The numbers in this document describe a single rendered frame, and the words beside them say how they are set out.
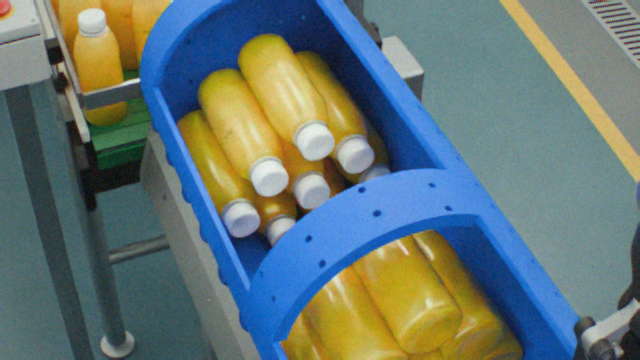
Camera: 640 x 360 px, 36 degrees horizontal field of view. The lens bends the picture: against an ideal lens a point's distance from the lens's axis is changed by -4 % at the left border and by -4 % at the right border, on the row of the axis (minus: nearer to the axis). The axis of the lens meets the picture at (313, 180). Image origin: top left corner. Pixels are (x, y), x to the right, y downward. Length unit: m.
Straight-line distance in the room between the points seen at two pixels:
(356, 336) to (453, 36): 2.36
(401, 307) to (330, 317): 0.08
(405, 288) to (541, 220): 1.75
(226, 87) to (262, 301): 0.34
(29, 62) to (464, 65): 1.91
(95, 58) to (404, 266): 0.66
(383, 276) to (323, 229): 0.08
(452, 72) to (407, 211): 2.20
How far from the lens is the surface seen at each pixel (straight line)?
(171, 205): 1.42
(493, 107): 2.99
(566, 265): 2.59
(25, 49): 1.44
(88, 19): 1.44
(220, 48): 1.29
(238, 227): 1.16
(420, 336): 0.95
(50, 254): 1.82
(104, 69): 1.46
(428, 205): 0.92
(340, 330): 0.96
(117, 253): 2.14
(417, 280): 0.94
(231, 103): 1.19
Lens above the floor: 1.89
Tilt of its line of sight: 44 degrees down
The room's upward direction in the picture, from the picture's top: 1 degrees clockwise
